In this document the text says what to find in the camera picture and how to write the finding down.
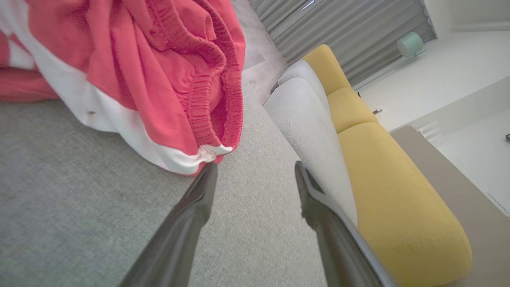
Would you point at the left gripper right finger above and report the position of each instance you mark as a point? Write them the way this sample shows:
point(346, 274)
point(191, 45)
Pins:
point(338, 247)

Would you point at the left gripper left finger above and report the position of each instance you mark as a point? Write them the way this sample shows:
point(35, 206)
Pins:
point(179, 239)

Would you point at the red shorts with white trim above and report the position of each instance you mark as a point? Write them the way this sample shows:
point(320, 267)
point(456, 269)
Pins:
point(159, 79)

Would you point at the large yellow sofa cushion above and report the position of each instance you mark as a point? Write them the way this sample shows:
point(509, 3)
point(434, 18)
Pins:
point(398, 207)

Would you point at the grey fabric sofa seat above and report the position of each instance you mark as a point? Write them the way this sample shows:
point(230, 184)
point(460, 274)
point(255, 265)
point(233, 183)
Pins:
point(79, 199)

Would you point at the large grey sofa cushion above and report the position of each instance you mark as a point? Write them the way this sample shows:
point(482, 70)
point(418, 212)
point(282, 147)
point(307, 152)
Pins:
point(314, 139)

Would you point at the medium yellow sofa cushion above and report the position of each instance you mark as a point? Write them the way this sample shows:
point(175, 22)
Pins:
point(350, 109)

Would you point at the small grey sofa cushion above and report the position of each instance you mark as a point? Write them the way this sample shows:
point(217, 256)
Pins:
point(305, 73)

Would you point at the small yellow sofa cushion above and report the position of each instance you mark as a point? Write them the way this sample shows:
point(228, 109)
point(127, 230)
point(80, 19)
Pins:
point(326, 67)

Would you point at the mint green round lamp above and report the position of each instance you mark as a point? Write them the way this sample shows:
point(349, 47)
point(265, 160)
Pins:
point(409, 44)

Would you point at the grey pleated curtain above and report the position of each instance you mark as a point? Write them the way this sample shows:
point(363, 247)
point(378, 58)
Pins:
point(350, 32)

